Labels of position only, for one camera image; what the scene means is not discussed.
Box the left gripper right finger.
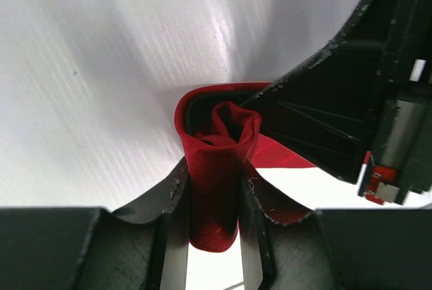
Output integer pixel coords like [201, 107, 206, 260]
[238, 161, 311, 289]

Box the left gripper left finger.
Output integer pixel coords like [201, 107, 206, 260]
[113, 158, 189, 289]

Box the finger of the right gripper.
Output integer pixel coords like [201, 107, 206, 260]
[244, 0, 391, 183]

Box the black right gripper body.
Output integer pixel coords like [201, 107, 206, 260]
[358, 0, 431, 205]

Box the red necktie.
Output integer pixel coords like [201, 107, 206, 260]
[174, 82, 313, 253]

